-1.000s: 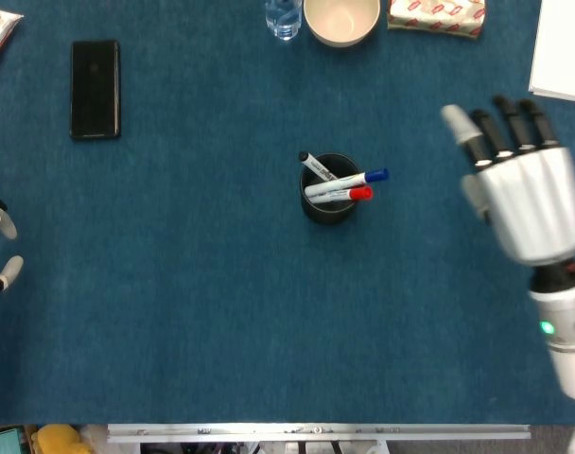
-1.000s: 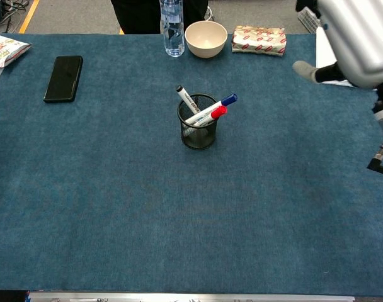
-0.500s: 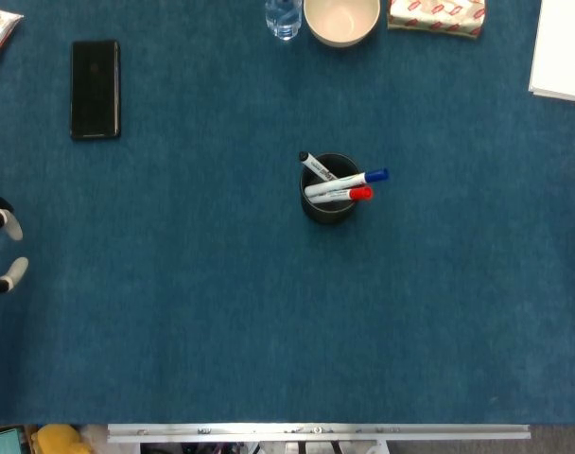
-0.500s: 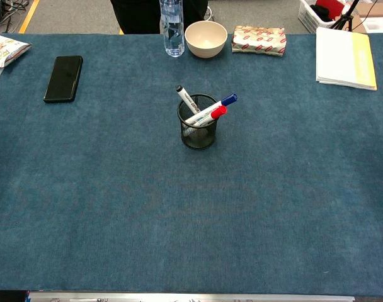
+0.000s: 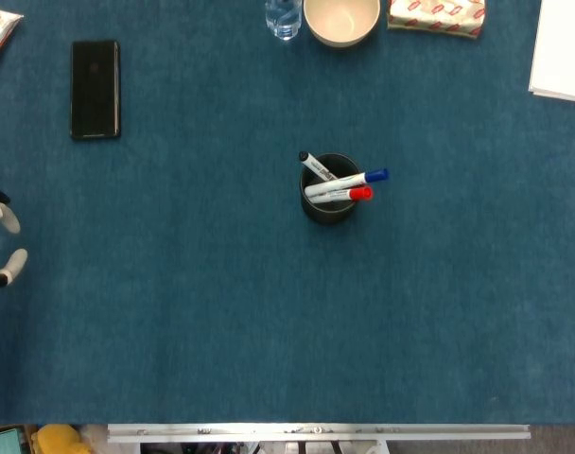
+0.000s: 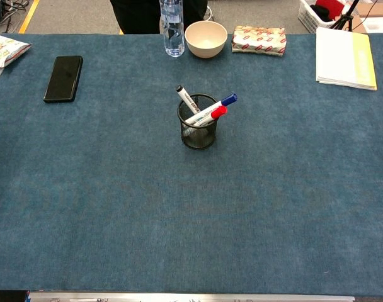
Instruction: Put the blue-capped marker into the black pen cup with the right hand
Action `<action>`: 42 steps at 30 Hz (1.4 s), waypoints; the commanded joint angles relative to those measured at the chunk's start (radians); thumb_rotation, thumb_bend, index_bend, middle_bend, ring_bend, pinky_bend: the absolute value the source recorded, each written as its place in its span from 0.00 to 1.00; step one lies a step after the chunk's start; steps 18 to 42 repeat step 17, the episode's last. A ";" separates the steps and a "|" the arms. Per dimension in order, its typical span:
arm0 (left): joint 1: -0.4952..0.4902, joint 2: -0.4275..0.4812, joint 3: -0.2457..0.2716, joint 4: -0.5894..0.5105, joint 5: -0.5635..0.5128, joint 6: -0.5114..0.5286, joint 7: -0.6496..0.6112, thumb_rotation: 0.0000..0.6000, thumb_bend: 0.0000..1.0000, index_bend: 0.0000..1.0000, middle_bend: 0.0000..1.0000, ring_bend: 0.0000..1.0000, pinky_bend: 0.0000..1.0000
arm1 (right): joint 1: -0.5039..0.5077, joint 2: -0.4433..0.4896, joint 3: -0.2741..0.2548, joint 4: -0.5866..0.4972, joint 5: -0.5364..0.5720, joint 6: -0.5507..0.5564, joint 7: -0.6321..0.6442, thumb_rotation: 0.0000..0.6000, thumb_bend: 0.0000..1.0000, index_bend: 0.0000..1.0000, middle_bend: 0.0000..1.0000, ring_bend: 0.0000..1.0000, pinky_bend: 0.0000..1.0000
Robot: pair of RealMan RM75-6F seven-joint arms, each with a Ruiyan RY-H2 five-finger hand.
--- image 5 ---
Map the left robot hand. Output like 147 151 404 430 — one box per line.
0 187 29 294

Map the blue cap whiteboard marker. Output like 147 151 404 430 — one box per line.
304 167 391 199

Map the black cap whiteboard marker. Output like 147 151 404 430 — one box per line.
298 150 339 182

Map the black round pen holder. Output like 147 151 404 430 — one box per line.
299 151 364 226

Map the red cap whiteboard marker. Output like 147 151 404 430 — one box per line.
310 186 375 205

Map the black smartphone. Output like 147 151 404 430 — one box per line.
69 39 122 141

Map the teal box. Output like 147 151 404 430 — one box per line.
0 427 25 454

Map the yellow plush toy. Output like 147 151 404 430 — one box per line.
33 424 94 454

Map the blue felt table mat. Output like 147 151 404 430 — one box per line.
0 0 575 425

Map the clear plastic water bottle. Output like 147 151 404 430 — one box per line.
265 0 304 42

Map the cream ceramic bowl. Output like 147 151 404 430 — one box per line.
303 0 382 49

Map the white paper stack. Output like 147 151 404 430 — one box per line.
528 0 575 106

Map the aluminium table frame rail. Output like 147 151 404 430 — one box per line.
106 423 531 445

